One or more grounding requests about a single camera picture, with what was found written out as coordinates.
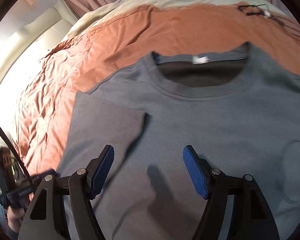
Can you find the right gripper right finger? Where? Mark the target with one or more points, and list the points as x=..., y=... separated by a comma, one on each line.
x=251, y=215

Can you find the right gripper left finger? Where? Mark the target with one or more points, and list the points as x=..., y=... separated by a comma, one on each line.
x=45, y=217

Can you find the grey t-shirt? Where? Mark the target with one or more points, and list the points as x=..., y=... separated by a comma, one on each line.
x=240, y=110

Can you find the person left hand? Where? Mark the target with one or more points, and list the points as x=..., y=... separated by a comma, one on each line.
x=14, y=218

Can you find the orange blanket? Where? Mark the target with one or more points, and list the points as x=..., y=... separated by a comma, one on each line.
x=45, y=106

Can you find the cream padded headboard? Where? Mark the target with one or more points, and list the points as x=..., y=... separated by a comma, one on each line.
x=30, y=43

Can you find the beige bed sheet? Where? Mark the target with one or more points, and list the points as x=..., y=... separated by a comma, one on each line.
x=111, y=10

